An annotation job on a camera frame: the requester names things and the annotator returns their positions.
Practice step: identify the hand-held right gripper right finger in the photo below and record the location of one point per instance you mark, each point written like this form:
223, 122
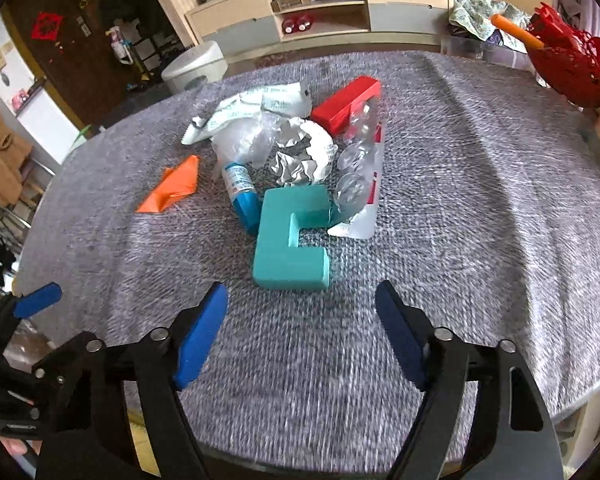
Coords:
400, 340

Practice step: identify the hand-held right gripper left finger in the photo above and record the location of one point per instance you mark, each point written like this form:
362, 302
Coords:
200, 335

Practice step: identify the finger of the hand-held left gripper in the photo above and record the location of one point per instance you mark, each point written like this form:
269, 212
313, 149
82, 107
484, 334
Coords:
37, 300

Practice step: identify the teal C-shaped foam block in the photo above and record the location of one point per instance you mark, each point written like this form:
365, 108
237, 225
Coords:
280, 240

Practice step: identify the blue tube with white label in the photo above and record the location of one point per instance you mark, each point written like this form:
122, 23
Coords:
247, 207

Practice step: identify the beige hanging garment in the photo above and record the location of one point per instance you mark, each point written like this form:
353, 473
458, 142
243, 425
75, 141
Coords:
0, 155

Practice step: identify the orange folded paper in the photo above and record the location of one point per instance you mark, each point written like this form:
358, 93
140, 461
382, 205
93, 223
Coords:
175, 185

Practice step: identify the clear plastic blister pack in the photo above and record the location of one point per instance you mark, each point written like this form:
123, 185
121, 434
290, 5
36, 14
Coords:
355, 160

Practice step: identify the crumpled white paper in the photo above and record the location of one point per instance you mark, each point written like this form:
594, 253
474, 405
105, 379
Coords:
300, 165

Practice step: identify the clear crumpled plastic bag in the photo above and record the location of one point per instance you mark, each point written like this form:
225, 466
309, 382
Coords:
240, 140

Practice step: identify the brown wooden door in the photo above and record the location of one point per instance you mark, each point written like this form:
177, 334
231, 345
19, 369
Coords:
80, 70

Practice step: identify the red cardboard box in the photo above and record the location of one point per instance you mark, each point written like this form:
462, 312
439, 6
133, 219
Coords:
345, 105

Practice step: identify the white and green plastic wrapper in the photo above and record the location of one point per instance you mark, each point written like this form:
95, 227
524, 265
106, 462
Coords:
260, 100

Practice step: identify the white round bin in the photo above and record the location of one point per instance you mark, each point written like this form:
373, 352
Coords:
195, 67

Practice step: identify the red door decoration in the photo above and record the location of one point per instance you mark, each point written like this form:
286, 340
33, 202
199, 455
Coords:
46, 26

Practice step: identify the clear plastic storage box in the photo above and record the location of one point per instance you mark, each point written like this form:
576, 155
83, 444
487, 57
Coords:
465, 47

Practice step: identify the red jars on shelf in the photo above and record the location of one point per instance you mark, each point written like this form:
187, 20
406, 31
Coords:
297, 24

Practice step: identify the orange stick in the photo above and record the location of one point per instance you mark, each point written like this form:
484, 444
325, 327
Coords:
515, 30

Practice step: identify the floral patterned cloth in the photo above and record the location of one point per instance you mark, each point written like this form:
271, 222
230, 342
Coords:
475, 15

